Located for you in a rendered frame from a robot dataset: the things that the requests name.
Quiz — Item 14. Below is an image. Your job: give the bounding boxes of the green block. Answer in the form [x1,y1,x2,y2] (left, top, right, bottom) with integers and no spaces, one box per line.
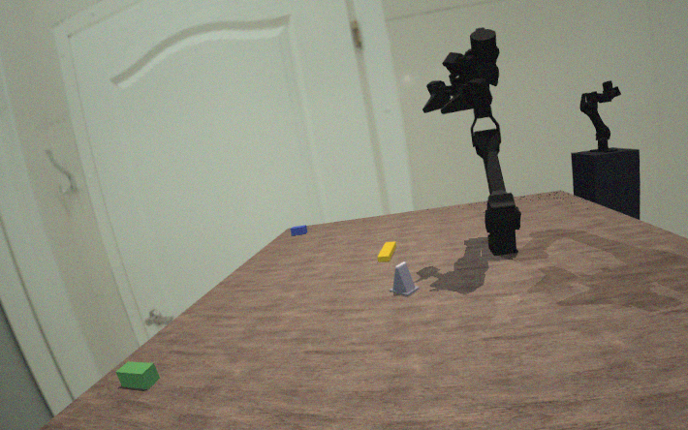
[115,361,160,389]

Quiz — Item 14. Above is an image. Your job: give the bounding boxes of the yellow bar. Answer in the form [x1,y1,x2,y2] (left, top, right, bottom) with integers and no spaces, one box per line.
[378,242,396,262]

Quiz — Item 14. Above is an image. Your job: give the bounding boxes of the small blue block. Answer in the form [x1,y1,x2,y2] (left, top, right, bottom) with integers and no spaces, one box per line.
[290,225,307,236]

